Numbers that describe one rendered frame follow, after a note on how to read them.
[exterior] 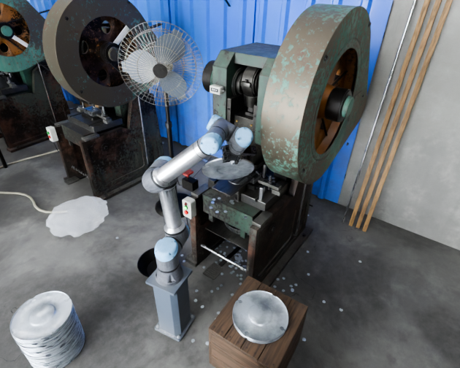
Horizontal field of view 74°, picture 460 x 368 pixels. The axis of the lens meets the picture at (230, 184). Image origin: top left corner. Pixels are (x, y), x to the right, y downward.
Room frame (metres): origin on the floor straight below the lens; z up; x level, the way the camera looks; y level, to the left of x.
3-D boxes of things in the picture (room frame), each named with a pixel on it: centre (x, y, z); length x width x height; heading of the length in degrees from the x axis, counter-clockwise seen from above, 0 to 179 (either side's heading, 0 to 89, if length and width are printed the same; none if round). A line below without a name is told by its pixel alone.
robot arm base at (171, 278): (1.13, 0.32, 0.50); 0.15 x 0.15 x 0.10
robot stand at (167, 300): (1.13, 0.32, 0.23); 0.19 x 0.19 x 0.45; 65
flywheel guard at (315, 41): (1.61, -0.46, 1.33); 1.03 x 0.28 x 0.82; 145
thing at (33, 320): (0.96, 0.97, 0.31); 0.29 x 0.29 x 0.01
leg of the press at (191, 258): (1.99, 0.02, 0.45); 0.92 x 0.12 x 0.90; 145
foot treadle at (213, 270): (1.61, -0.04, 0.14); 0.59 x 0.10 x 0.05; 145
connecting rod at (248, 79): (1.72, -0.12, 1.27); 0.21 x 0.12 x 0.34; 145
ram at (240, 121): (1.69, -0.10, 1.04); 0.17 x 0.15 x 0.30; 145
